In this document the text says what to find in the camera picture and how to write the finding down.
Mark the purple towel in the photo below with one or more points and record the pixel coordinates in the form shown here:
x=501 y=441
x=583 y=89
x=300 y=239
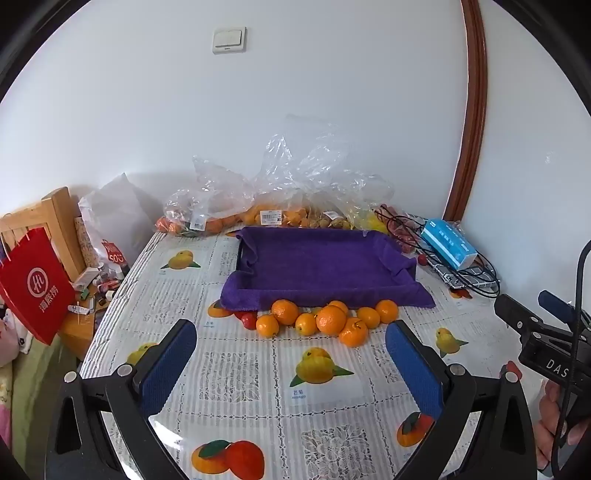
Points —
x=323 y=263

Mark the red paper bag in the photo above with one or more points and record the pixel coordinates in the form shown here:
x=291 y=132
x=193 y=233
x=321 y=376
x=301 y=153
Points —
x=37 y=286

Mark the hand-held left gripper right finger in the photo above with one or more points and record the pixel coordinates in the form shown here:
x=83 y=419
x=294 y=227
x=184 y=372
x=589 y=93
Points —
x=413 y=369

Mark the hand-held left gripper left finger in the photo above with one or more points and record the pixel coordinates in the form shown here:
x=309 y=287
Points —
x=168 y=364

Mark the white plastic bag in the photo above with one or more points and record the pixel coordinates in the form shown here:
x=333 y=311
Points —
x=115 y=217

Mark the large orange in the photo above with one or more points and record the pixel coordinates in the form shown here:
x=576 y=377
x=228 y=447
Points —
x=331 y=319

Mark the pink white cloth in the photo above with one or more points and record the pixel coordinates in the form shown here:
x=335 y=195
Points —
x=9 y=337

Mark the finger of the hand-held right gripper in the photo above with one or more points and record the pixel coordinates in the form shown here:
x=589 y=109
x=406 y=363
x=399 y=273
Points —
x=556 y=304
x=515 y=311

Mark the yellow plastic bag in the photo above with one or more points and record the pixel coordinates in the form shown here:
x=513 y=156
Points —
x=369 y=222

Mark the green bedding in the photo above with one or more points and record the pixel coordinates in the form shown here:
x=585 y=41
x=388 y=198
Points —
x=41 y=387

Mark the wooden side table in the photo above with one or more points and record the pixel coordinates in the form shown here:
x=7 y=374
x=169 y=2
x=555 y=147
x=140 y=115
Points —
x=76 y=337

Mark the clear bag of kumquats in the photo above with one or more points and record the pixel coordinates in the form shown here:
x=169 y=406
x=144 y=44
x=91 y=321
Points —
x=288 y=216

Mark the blue tissue box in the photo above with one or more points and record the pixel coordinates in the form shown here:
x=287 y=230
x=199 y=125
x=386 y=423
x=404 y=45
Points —
x=448 y=242

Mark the bag of red fruits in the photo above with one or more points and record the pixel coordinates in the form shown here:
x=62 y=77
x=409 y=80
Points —
x=401 y=236

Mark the person's right hand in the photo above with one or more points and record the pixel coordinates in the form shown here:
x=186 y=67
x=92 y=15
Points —
x=546 y=429

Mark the small red apple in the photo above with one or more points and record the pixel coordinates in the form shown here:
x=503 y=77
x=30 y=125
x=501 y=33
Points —
x=248 y=321

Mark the brown wooden door frame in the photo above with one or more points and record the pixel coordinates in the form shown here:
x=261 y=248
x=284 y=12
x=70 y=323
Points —
x=479 y=83

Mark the fruit print tablecloth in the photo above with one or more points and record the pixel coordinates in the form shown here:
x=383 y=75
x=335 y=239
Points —
x=240 y=383

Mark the assorted small clutter items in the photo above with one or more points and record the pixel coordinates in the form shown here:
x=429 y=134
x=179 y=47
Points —
x=94 y=286

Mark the black tray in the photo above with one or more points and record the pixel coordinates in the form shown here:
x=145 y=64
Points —
x=239 y=258

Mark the clear bag of longans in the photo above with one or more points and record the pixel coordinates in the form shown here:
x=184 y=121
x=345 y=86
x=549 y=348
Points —
x=332 y=220

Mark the clear bag of tangerines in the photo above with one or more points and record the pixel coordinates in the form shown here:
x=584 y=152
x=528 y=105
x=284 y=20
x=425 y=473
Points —
x=212 y=225

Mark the wooden chair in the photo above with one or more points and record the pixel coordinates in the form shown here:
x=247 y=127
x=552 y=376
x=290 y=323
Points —
x=60 y=207

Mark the white light switch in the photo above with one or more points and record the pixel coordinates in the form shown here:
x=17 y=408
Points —
x=229 y=40

